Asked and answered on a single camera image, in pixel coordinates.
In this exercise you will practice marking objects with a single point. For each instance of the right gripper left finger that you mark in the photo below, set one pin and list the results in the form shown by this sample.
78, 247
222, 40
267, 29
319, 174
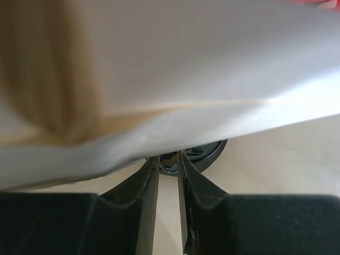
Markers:
120, 221

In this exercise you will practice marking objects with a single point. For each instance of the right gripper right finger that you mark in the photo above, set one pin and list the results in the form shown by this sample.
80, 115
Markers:
216, 222

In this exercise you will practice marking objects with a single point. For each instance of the black lid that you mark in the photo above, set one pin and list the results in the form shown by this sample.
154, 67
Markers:
201, 157

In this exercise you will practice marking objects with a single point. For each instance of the kraft paper bag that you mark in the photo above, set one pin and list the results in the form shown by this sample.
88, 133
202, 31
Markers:
90, 90

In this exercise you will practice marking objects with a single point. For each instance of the red plastic shopping basket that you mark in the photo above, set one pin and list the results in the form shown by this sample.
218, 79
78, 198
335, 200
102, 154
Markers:
325, 4

